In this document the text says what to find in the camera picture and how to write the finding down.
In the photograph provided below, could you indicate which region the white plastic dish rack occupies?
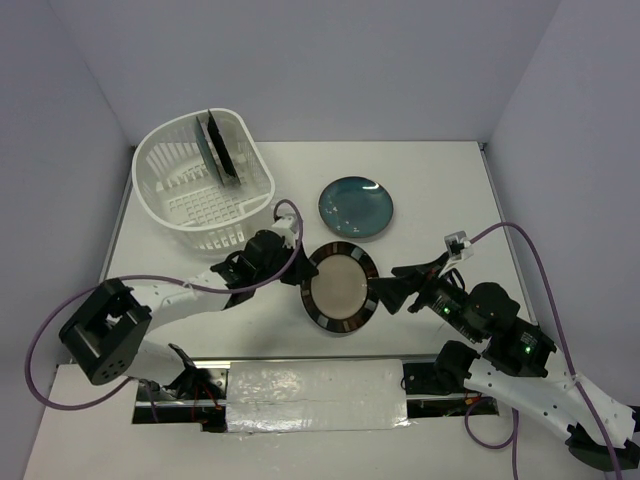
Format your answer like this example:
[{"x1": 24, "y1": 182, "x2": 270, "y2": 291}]
[{"x1": 131, "y1": 108, "x2": 276, "y2": 255}]

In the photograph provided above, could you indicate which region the beige plate with dark rim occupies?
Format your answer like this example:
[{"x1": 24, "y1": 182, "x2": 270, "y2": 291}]
[{"x1": 300, "y1": 241, "x2": 379, "y2": 335}]

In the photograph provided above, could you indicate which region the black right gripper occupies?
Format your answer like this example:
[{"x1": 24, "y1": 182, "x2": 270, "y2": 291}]
[{"x1": 363, "y1": 250, "x2": 480, "y2": 341}]

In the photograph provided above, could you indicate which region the black plate in rack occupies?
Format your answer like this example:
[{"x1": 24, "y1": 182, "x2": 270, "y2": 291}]
[{"x1": 207, "y1": 110, "x2": 240, "y2": 186}]

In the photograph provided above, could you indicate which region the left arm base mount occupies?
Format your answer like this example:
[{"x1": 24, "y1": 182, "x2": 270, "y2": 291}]
[{"x1": 132, "y1": 344, "x2": 230, "y2": 433}]

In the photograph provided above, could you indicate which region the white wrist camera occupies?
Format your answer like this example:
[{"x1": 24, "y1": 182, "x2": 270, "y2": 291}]
[
  {"x1": 269, "y1": 213, "x2": 299, "y2": 248},
  {"x1": 441, "y1": 231, "x2": 474, "y2": 275}
]

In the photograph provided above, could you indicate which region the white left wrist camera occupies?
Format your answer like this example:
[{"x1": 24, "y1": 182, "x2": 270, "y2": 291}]
[{"x1": 269, "y1": 213, "x2": 299, "y2": 248}]

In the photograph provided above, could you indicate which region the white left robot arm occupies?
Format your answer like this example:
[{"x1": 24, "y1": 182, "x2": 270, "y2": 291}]
[{"x1": 59, "y1": 230, "x2": 318, "y2": 399}]

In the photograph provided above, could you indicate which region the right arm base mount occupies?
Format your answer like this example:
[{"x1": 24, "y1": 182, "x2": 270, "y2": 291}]
[{"x1": 400, "y1": 362, "x2": 486, "y2": 420}]

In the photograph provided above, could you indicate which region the silver foil tape sheet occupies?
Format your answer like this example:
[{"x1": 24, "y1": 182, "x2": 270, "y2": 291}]
[{"x1": 226, "y1": 359, "x2": 409, "y2": 433}]

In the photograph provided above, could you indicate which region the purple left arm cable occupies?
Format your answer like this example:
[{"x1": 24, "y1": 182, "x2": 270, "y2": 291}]
[{"x1": 25, "y1": 199, "x2": 305, "y2": 426}]

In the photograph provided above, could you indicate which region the teal plate in rack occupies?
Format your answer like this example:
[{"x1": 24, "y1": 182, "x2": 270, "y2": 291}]
[{"x1": 194, "y1": 117, "x2": 223, "y2": 184}]

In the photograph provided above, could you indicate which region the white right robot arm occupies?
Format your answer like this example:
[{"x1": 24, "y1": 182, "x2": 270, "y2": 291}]
[{"x1": 369, "y1": 255, "x2": 639, "y2": 472}]

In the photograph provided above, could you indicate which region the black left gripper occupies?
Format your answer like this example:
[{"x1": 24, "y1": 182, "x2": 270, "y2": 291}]
[{"x1": 255, "y1": 238, "x2": 318, "y2": 285}]

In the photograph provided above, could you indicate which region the blue glazed ceramic plate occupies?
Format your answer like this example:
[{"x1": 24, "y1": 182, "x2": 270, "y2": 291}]
[{"x1": 318, "y1": 176, "x2": 394, "y2": 239}]

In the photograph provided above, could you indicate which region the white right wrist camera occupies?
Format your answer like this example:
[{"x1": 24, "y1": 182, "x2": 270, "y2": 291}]
[{"x1": 441, "y1": 231, "x2": 474, "y2": 275}]

